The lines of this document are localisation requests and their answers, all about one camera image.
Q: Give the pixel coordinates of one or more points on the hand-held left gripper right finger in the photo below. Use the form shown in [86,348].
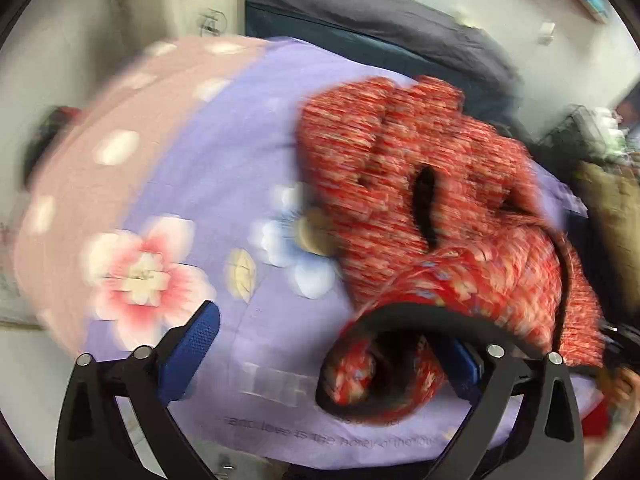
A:
[462,367]

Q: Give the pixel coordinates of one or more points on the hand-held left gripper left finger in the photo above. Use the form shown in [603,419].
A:
[194,342]

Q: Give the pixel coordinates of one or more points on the red floral quilted jacket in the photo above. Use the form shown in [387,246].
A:
[400,160]

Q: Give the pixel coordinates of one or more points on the olive brown cloth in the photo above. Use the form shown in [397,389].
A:
[612,210]

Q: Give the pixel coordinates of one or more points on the purple floral bed sheet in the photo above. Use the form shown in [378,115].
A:
[225,185]

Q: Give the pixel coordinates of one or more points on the dark blue sofa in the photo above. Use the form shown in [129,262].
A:
[300,25]

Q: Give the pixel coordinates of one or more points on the grey blanket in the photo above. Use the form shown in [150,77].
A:
[400,15]

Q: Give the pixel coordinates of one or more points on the white wall socket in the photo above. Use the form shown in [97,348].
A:
[547,31]

